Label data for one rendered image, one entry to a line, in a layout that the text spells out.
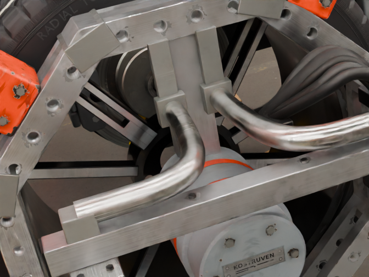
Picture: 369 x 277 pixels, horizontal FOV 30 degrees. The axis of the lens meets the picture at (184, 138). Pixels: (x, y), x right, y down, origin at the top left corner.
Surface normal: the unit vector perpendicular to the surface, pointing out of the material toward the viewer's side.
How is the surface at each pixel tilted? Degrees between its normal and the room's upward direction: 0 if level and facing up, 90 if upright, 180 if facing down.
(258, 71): 0
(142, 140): 90
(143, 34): 90
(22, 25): 71
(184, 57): 90
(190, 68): 90
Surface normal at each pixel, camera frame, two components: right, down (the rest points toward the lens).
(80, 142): -0.18, -0.87
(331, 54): -0.09, -0.32
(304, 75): -0.50, 0.03
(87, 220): 0.29, 0.39
